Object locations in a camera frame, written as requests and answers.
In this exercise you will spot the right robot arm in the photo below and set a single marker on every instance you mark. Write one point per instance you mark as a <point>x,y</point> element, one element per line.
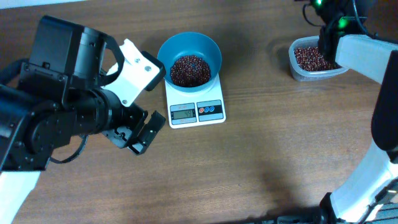
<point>345,41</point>

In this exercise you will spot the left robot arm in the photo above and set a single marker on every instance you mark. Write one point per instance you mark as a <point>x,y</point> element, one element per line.
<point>78,81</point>

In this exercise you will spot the clear plastic bean container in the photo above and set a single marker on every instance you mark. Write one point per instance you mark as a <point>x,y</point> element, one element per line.
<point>304,75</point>

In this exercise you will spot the blue plastic bowl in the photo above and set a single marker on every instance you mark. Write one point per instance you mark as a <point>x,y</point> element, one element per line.
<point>190,43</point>

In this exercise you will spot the red beans in bowl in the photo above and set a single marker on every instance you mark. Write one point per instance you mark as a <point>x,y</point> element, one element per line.
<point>190,71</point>

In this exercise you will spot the white digital kitchen scale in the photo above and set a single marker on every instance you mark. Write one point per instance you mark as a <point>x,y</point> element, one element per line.
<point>188,109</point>

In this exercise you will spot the red beans pile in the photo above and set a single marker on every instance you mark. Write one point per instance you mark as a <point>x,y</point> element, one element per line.
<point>311,60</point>

